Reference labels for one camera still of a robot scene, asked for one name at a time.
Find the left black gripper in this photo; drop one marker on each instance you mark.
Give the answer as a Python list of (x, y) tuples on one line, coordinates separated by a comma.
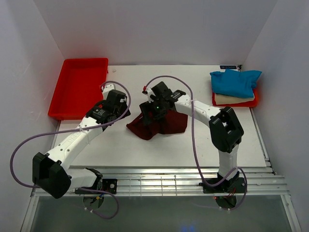
[(124, 108)]

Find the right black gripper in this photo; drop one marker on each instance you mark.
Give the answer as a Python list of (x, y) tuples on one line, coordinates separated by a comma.
[(147, 107)]

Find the maroon t shirt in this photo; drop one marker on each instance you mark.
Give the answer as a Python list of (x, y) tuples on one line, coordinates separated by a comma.
[(171, 123)]

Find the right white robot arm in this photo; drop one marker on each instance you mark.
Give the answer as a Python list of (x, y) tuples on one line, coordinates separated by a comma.
[(225, 128)]

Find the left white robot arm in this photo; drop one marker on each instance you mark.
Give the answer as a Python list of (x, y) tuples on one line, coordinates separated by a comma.
[(50, 171)]

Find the large red tray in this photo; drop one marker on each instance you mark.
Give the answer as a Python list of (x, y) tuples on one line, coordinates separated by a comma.
[(78, 87)]

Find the beige folded t shirt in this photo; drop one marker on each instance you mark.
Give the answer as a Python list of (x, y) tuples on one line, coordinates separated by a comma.
[(224, 99)]

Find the small black label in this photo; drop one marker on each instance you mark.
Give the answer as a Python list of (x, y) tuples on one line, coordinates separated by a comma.
[(231, 67)]

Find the blue folded t shirt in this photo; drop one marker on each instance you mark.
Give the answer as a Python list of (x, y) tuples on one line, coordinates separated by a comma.
[(234, 83)]

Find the small red tray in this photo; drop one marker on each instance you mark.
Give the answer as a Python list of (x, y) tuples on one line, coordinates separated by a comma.
[(253, 103)]

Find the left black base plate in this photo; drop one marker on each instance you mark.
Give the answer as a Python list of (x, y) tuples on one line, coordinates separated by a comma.
[(107, 185)]

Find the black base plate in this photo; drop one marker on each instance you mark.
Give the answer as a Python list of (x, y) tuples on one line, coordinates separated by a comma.
[(107, 185), (237, 185)]

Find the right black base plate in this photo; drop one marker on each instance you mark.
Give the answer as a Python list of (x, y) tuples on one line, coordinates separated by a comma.
[(237, 185)]

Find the aluminium rail frame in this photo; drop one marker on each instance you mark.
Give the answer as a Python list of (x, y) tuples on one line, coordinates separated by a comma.
[(185, 181)]

